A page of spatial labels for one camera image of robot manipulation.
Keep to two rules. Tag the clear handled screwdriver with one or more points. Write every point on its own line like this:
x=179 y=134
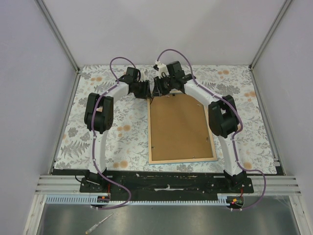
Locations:
x=90 y=230

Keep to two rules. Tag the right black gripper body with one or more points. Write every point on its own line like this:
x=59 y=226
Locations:
x=164 y=85

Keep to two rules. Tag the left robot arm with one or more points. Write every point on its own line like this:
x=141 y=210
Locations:
x=99 y=115

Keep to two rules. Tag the left aluminium corner post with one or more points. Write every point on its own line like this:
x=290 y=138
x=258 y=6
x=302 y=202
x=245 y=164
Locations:
x=53 y=26

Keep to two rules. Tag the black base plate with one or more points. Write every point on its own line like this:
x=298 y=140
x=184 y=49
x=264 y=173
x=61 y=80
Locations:
x=159 y=186

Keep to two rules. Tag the light blue cable duct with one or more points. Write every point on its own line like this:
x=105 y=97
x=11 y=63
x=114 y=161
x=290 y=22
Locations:
x=104 y=200

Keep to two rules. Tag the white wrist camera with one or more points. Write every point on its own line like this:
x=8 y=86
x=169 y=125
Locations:
x=143 y=76
x=161 y=68

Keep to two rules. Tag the right aluminium corner post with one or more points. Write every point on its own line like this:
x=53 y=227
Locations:
x=270 y=33

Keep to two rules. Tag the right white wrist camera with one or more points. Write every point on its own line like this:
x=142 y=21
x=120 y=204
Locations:
x=161 y=68

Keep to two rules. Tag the aluminium rail bar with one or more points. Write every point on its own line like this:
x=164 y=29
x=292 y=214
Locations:
x=54 y=184

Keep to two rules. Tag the floral patterned table mat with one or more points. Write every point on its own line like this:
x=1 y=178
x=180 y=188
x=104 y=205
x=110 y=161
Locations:
x=127 y=140

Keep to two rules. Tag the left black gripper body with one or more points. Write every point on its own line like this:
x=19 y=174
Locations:
x=142 y=89

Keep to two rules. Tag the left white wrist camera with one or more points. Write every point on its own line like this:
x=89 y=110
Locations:
x=143 y=76

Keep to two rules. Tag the blue picture frame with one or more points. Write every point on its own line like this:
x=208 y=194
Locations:
x=178 y=130

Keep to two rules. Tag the aluminium corner post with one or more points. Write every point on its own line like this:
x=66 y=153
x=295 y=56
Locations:
x=270 y=33
x=53 y=26

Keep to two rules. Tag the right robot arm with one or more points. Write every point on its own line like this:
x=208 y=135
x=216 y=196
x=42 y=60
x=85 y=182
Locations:
x=222 y=113

